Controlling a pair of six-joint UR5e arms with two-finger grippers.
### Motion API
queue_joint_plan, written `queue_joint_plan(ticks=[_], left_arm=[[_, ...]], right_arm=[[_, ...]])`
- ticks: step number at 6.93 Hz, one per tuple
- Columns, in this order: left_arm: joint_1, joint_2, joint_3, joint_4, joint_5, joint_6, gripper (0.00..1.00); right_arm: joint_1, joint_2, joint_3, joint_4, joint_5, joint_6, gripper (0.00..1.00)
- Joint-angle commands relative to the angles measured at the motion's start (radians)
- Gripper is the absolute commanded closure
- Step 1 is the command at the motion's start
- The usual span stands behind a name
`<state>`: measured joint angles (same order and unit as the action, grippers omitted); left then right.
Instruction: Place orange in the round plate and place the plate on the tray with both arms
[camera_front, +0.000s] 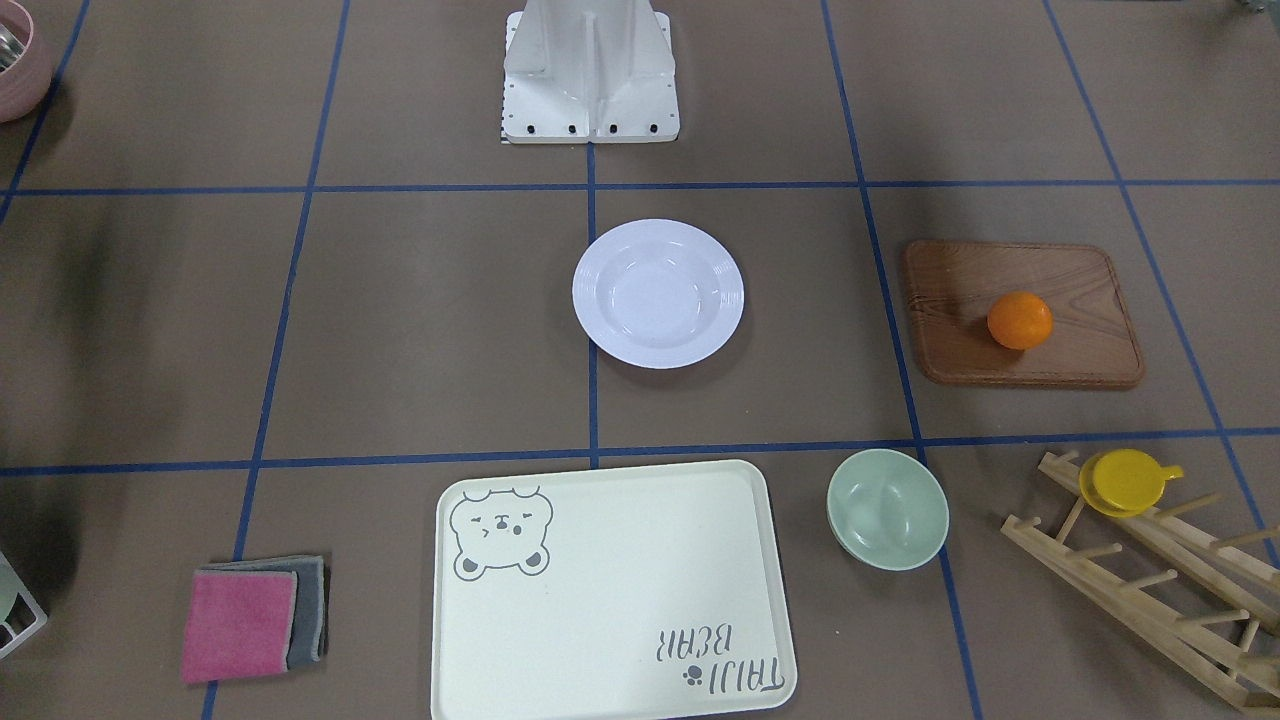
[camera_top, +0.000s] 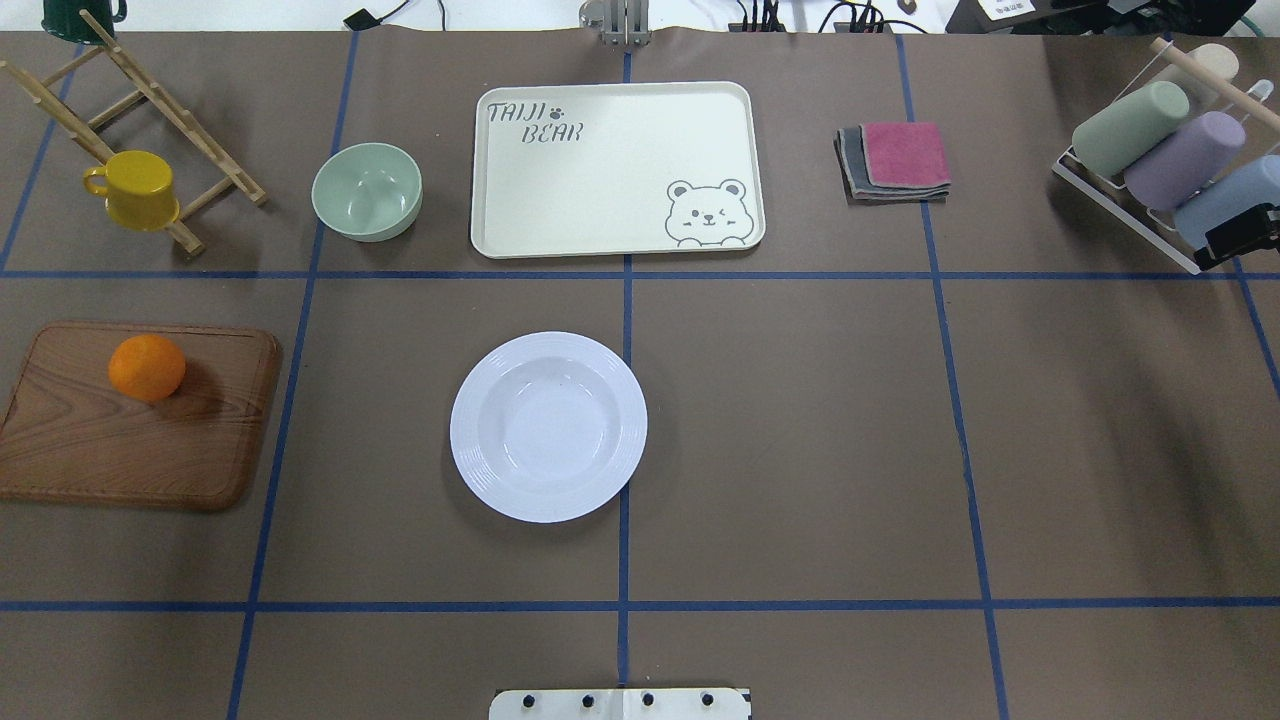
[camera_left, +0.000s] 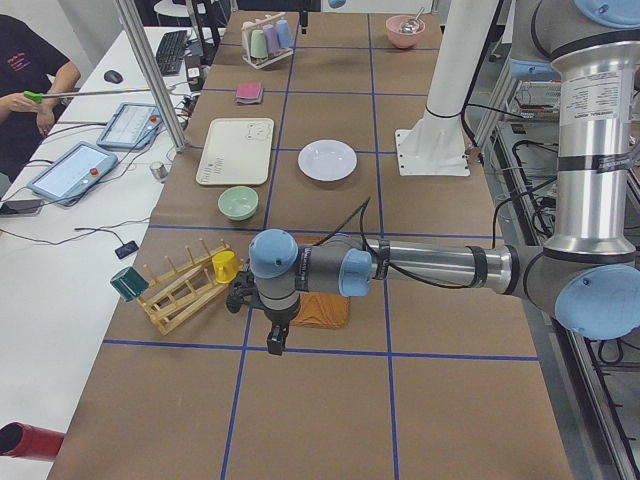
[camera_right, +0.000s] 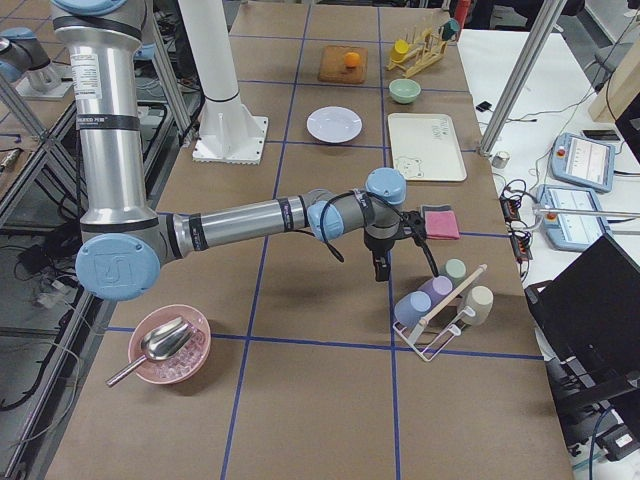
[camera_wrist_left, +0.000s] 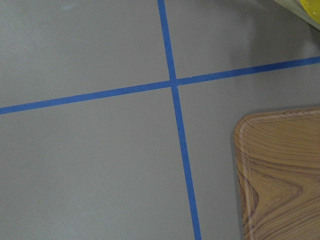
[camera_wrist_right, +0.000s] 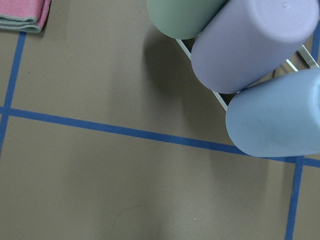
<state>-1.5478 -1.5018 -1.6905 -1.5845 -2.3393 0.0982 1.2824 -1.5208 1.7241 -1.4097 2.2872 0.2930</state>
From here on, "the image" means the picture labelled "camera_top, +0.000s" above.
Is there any orange fruit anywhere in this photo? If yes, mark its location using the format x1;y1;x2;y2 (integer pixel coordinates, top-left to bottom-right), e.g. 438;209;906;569
108;334;187;404

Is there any cream bear tray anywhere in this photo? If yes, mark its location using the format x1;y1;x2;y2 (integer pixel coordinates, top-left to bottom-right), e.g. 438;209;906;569
470;81;765;259

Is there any brown wooden tray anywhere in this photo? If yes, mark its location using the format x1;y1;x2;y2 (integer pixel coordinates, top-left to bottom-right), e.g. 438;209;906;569
1;322;282;511

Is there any white round plate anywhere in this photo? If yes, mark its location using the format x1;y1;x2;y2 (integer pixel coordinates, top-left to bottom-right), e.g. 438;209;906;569
449;331;648;524

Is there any grey folded cloth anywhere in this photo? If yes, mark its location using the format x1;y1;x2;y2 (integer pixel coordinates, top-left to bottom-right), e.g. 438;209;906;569
835;124;952;202

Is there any pale green bowl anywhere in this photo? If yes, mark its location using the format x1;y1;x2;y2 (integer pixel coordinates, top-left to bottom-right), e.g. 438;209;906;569
310;142;422;243

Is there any pink folded cloth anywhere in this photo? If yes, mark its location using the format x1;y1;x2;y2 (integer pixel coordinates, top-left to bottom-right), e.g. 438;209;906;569
860;122;951;190

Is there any green tumbler cup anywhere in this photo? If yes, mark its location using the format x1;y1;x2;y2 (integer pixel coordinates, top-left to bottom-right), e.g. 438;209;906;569
1071;81;1190;177

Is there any yellow mug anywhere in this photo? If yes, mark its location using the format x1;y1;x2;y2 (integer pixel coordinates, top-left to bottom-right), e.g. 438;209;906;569
82;150;180;232

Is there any purple tumbler cup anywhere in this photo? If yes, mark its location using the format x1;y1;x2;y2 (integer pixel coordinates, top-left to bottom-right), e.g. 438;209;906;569
1123;111;1247;211

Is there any blue tumbler cup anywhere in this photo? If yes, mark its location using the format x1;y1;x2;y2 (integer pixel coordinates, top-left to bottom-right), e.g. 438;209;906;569
1174;154;1280;250

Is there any cream tumbler cup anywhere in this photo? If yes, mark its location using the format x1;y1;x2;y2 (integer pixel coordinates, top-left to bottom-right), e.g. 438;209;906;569
1189;44;1240;83

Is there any wooden drying rack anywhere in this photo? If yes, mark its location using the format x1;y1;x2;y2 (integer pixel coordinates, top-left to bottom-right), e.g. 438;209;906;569
3;36;268;258

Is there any dark green mug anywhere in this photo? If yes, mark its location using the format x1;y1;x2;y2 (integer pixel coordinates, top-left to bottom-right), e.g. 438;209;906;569
41;0;128;45

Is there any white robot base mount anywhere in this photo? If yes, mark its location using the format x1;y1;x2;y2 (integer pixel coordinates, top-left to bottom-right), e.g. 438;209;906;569
488;687;753;719

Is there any white wire cup rack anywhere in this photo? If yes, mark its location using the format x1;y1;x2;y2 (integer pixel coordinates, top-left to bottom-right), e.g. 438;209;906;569
1053;36;1277;274

